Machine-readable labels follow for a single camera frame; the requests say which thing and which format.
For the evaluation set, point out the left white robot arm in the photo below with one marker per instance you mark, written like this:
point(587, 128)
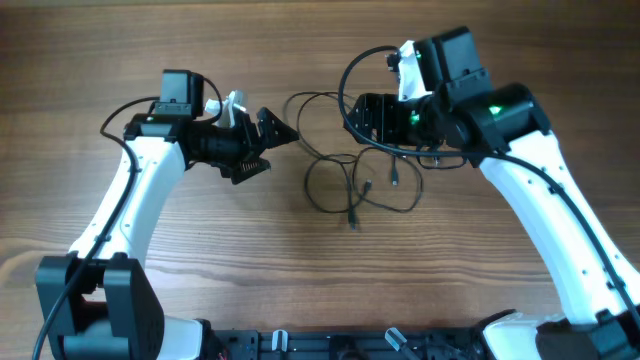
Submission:
point(96, 300)

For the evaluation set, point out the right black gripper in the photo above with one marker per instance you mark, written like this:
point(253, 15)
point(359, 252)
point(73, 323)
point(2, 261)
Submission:
point(388, 104)

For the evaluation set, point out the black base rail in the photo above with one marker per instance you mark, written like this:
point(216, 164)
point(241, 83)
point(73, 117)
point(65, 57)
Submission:
point(350, 345)

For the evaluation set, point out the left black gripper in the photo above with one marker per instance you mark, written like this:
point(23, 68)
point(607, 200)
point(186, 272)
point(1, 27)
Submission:
point(252, 145)

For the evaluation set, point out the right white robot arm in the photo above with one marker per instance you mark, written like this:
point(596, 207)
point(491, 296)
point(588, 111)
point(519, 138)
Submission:
point(446, 106)

